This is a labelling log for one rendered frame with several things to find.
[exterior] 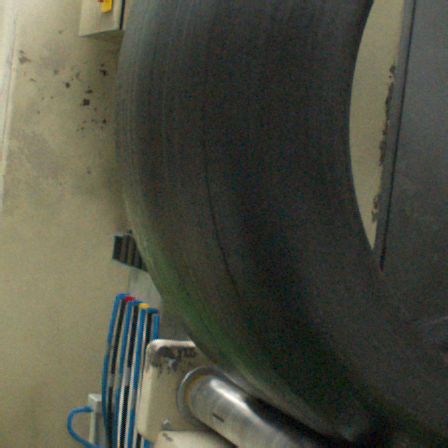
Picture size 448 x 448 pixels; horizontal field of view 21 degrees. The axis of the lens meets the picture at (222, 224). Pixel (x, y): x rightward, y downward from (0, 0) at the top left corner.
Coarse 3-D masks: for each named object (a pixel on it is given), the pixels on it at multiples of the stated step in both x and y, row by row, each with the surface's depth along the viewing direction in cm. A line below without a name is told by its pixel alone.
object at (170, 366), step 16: (160, 352) 115; (176, 352) 115; (192, 352) 116; (144, 368) 117; (160, 368) 115; (176, 368) 115; (192, 368) 116; (208, 368) 116; (144, 384) 116; (160, 384) 115; (176, 384) 116; (144, 400) 116; (160, 400) 115; (176, 400) 116; (144, 416) 115; (160, 416) 116; (176, 416) 116; (192, 416) 116; (144, 432) 115
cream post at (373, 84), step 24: (384, 0) 123; (384, 24) 123; (360, 48) 122; (384, 48) 123; (360, 72) 123; (384, 72) 124; (360, 96) 123; (384, 96) 124; (360, 120) 123; (384, 120) 124; (360, 144) 123; (384, 144) 125; (360, 168) 124; (360, 192) 124
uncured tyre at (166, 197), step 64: (192, 0) 84; (256, 0) 80; (320, 0) 79; (128, 64) 96; (192, 64) 83; (256, 64) 79; (320, 64) 79; (128, 128) 96; (192, 128) 83; (256, 128) 80; (320, 128) 80; (128, 192) 98; (192, 192) 84; (256, 192) 80; (320, 192) 80; (192, 256) 87; (256, 256) 82; (320, 256) 81; (192, 320) 97; (256, 320) 84; (320, 320) 82; (384, 320) 83; (256, 384) 94; (320, 384) 85; (384, 384) 84
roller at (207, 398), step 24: (192, 384) 116; (216, 384) 112; (192, 408) 114; (216, 408) 109; (240, 408) 105; (264, 408) 103; (240, 432) 103; (264, 432) 99; (288, 432) 96; (312, 432) 96
